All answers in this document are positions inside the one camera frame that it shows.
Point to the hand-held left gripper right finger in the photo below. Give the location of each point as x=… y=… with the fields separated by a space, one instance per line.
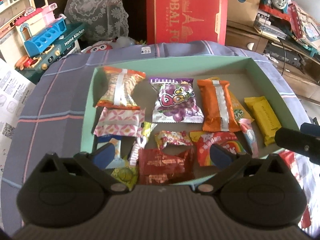
x=221 y=156

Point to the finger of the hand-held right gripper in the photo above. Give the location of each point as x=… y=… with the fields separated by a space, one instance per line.
x=310 y=130
x=292 y=141

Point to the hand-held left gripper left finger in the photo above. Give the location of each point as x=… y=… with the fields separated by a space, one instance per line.
x=105 y=155

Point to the blue snack packet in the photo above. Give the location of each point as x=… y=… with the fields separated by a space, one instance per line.
x=117 y=155

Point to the red rainbow candy packet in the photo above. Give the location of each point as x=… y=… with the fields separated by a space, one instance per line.
x=205 y=145

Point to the yellow snack packet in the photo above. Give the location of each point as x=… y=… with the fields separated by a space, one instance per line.
x=265 y=120

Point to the pink and white packet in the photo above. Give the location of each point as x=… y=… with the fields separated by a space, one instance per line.
x=250 y=136

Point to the pink patterned white packet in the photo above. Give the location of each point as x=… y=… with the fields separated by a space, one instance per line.
x=120 y=121

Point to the green lime candy packet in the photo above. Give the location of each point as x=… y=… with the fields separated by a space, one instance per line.
x=143 y=132

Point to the red floral candy packet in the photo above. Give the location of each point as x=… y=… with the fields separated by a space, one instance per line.
x=175 y=137

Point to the orange packet with silver seam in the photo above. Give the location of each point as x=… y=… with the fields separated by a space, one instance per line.
x=217 y=105

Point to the dark red snack packet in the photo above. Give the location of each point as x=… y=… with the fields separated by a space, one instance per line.
x=165 y=166

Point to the purple grape gummy packet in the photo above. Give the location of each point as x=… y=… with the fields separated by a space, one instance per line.
x=176 y=102

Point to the mint green cardboard box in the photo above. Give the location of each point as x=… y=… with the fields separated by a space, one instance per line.
x=175 y=67

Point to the yellow-orange snack bar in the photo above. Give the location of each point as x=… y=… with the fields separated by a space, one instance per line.
x=238 y=110

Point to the wooden cabinet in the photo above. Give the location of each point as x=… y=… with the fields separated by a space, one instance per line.
x=295 y=80

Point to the orange peanut snack packet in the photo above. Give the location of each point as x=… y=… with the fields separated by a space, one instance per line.
x=118 y=87

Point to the black electronic device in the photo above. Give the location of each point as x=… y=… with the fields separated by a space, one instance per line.
x=287 y=55

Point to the colourful picture box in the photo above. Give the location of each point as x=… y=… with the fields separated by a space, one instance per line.
x=306 y=27

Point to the white instruction sheet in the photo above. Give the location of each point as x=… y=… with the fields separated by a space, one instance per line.
x=12 y=100

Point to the red plush toy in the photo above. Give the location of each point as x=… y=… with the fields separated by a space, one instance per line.
x=100 y=47

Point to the toy kitchen set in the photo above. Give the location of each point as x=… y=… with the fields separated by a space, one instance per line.
x=42 y=35

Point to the cardboard box with bear print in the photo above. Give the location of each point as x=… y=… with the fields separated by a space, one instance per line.
x=243 y=2

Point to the grey lace cloth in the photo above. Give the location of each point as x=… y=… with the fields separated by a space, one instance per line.
x=97 y=7

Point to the red gift box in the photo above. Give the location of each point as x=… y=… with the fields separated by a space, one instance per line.
x=186 y=10

